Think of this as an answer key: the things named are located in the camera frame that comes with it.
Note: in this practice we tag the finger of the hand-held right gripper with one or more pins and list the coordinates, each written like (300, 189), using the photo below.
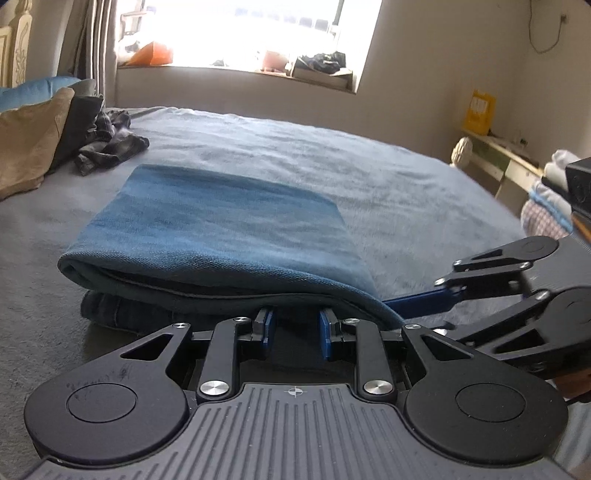
(425, 302)
(503, 323)

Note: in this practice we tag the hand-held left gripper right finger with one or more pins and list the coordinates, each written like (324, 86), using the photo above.
(327, 334)

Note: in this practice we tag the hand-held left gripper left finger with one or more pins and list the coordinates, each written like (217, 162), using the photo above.
(269, 332)

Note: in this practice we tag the blue jeans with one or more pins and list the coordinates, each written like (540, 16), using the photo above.
(221, 230)

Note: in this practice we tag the stack of folded clothes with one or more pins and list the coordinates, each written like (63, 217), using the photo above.
(547, 198)

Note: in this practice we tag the white bedpost finial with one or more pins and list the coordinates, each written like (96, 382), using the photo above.
(461, 152)

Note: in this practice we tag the light wooden desk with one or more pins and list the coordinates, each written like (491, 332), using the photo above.
(503, 161)

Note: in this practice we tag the yellow paper bag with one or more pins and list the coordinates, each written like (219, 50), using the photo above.
(478, 113)

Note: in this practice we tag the dark plaid shirt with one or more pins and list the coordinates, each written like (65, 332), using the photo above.
(113, 145)

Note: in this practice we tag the flat cardboard box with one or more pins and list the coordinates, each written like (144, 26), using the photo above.
(318, 78)

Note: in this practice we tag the dark crumpled cloth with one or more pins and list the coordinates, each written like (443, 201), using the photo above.
(325, 62)

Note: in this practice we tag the terracotta pot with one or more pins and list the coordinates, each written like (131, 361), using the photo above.
(273, 61)

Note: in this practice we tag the black folded garment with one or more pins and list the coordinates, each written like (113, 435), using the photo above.
(76, 124)

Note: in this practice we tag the orange bag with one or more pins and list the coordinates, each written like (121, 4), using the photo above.
(152, 54)

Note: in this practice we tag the grey pillow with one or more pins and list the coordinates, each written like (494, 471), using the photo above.
(85, 86)

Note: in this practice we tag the tan folded garment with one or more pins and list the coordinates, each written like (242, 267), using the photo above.
(27, 143)

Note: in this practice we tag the grey curtain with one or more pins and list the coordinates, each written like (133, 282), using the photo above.
(92, 50)

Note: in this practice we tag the blue pillow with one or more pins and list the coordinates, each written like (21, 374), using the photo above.
(32, 90)

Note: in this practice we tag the cream carved headboard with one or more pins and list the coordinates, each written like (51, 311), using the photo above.
(14, 41)

